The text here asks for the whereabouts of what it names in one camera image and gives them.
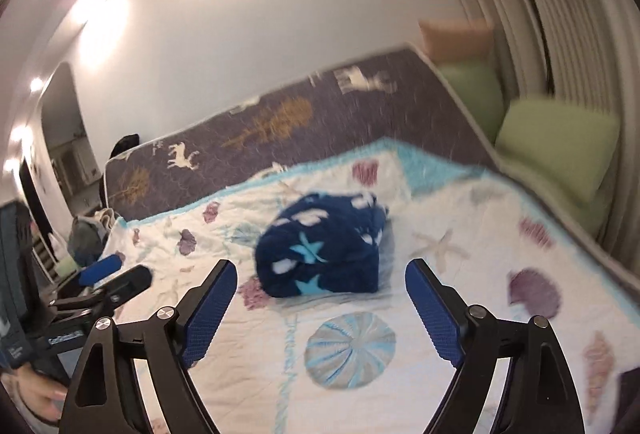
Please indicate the green cloth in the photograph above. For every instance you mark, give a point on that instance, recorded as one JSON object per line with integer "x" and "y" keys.
{"x": 65, "y": 269}

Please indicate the grey bag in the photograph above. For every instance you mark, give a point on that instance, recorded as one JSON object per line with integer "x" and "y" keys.
{"x": 89, "y": 234}

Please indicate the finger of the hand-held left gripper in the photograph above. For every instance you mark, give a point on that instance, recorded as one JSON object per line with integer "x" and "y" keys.
{"x": 100, "y": 269}
{"x": 127, "y": 283}

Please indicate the white seashell-print blanket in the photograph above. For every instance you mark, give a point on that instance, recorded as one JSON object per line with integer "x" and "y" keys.
{"x": 500, "y": 234}

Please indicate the orange pillow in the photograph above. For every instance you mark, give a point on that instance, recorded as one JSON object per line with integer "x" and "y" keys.
{"x": 455, "y": 39}

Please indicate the black cloth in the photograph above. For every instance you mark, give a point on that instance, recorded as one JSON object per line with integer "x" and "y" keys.
{"x": 122, "y": 147}

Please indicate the white ribbed headboard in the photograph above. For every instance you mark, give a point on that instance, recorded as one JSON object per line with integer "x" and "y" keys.
{"x": 580, "y": 39}

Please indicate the person's dark jacket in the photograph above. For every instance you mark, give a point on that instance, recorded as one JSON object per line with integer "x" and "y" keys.
{"x": 15, "y": 289}

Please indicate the grey deer-print mattress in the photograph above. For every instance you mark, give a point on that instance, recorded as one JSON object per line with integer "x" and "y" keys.
{"x": 300, "y": 114}

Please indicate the navy fleece star-print garment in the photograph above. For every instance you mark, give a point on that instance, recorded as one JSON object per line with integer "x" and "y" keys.
{"x": 320, "y": 254}

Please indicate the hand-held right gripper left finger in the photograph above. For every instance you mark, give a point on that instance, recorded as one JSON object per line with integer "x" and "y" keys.
{"x": 210, "y": 314}

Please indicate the person's left hand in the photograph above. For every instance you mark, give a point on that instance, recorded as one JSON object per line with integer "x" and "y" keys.
{"x": 40, "y": 394}

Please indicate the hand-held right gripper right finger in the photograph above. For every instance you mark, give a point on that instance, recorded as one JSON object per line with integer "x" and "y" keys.
{"x": 432, "y": 314}

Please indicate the green pillow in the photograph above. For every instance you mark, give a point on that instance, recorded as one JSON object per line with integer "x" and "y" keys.
{"x": 555, "y": 139}
{"x": 472, "y": 89}

